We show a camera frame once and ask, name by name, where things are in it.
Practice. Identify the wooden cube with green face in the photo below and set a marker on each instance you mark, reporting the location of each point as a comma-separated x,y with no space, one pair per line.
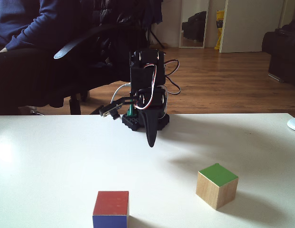
216,190

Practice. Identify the black stand legs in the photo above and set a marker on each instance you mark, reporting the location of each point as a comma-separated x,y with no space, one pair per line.
158,39

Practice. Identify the person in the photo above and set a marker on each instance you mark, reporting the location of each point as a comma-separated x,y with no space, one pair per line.
31,71

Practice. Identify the person's hand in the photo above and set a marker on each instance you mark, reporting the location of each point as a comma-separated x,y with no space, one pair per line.
2,50

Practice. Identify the black shiny jacket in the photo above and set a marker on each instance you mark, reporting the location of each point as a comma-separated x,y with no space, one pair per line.
123,12

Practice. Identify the tall wall mirror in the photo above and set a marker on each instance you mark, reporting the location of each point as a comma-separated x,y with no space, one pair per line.
193,23

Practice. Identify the black sofa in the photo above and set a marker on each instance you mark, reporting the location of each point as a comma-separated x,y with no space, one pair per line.
283,57

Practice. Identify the yellow bag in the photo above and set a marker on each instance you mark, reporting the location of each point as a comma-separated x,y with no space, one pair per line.
219,28

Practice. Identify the small webcam on bracket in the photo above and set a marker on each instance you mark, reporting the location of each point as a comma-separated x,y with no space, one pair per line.
109,109

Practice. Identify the green circuit board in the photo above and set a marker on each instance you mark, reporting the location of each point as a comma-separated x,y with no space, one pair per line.
131,111

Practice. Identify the white door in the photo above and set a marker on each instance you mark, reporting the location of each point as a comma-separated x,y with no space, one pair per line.
252,26

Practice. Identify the black office chair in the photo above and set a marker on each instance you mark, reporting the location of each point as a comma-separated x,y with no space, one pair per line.
73,45

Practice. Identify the red and blue cube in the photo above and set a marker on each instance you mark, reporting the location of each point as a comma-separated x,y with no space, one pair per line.
111,204

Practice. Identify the white computer mouse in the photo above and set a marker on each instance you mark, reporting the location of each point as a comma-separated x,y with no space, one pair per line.
294,124

